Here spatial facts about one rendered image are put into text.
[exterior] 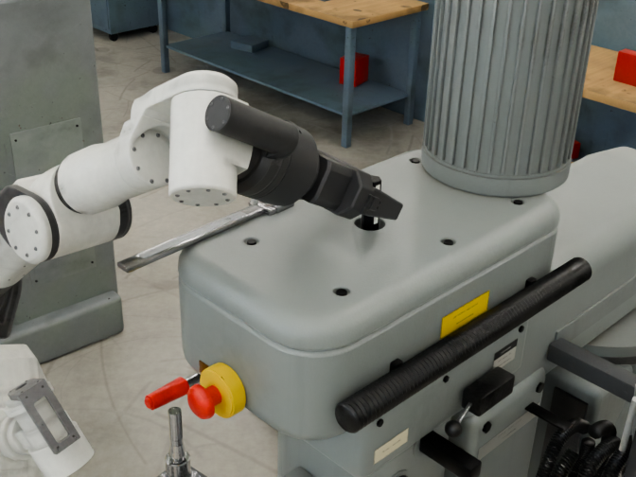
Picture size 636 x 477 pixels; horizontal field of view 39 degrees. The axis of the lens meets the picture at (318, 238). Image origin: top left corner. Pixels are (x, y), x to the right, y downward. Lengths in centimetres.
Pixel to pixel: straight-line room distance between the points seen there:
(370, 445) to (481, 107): 43
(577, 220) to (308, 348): 65
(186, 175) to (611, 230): 79
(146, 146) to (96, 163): 6
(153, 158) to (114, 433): 281
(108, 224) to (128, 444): 261
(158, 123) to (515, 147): 46
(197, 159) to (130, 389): 310
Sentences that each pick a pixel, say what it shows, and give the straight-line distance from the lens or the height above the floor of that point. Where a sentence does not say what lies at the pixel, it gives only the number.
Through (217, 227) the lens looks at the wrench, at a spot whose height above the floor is 190.
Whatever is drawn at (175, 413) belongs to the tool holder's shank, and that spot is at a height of 132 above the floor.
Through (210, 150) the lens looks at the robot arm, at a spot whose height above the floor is 206.
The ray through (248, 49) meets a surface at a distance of 734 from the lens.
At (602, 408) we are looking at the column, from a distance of 150.
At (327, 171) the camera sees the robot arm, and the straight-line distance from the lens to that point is 95.
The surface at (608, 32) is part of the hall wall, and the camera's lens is 570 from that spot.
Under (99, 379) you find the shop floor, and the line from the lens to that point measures 398.
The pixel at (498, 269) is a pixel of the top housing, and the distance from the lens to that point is 109.
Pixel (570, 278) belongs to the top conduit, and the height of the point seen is 180.
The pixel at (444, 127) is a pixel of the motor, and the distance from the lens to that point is 116.
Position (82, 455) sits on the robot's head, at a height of 161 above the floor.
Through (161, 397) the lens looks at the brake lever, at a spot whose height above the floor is 171.
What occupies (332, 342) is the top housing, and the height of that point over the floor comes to 187.
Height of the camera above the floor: 239
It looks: 29 degrees down
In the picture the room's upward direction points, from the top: 2 degrees clockwise
